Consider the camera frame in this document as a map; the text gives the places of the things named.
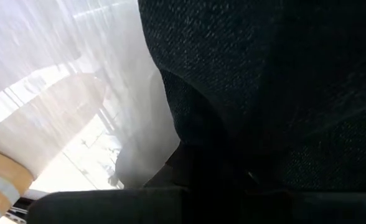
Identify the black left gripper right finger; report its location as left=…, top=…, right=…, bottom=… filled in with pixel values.
left=229, top=170, right=366, bottom=224

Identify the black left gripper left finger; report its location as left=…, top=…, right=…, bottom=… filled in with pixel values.
left=25, top=141, right=209, bottom=224

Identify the orange spray bottle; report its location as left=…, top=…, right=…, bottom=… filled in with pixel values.
left=0, top=71, right=108, bottom=224

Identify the black aluminium table frame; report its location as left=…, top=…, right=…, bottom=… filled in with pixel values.
left=5, top=195, right=36, bottom=223

